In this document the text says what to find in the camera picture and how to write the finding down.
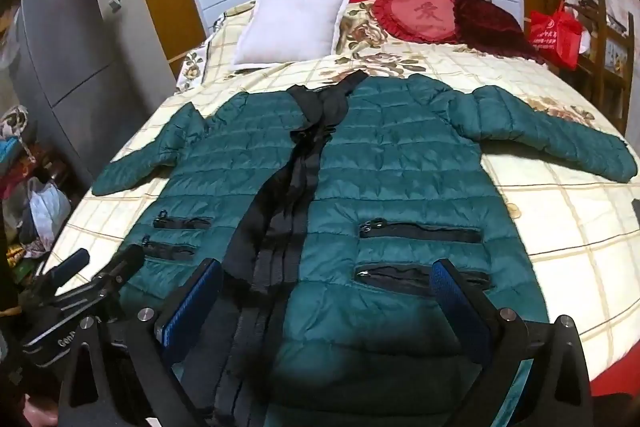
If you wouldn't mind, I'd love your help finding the white plastic bag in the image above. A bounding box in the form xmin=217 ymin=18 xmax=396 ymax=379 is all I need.
xmin=27 ymin=178 xmax=74 ymax=254

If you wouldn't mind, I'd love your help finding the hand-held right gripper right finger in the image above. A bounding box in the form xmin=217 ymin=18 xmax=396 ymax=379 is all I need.
xmin=431 ymin=259 xmax=594 ymax=427

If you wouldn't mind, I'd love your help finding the dark red velvet cushion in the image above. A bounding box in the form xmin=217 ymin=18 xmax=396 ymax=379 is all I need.
xmin=452 ymin=0 xmax=544 ymax=64

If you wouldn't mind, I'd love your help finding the bed with floral checked sheet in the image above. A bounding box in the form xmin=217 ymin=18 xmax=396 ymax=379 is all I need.
xmin=42 ymin=0 xmax=640 ymax=388

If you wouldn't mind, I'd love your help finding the wooden door beside refrigerator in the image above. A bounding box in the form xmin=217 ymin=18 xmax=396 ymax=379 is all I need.
xmin=140 ymin=0 xmax=207 ymax=64

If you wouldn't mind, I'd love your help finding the grey refrigerator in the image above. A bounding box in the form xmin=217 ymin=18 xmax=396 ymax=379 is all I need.
xmin=10 ymin=0 xmax=154 ymax=194

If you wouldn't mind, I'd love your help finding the white pillow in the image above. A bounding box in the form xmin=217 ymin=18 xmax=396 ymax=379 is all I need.
xmin=231 ymin=0 xmax=351 ymax=70

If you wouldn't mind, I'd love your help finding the green puffer jacket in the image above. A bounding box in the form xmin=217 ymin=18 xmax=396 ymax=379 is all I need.
xmin=91 ymin=69 xmax=638 ymax=427

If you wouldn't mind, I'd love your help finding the red heart-shaped cushion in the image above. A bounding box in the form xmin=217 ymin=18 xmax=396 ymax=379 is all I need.
xmin=371 ymin=0 xmax=468 ymax=46

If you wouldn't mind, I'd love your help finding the wooden chair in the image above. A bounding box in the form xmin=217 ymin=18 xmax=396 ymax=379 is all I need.
xmin=562 ymin=0 xmax=632 ymax=134

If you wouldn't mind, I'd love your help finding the red plastic bag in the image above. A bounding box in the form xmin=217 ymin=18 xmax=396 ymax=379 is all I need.
xmin=528 ymin=2 xmax=584 ymax=70

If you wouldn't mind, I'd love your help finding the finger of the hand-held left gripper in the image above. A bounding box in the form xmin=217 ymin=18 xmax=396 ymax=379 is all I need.
xmin=42 ymin=248 xmax=92 ymax=289
xmin=92 ymin=244 xmax=147 ymax=303

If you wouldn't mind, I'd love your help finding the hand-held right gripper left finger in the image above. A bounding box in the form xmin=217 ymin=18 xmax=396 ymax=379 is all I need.
xmin=57 ymin=258 xmax=224 ymax=427

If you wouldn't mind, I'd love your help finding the pile of colourful clothes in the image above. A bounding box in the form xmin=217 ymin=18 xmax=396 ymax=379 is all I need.
xmin=0 ymin=104 xmax=47 ymax=260

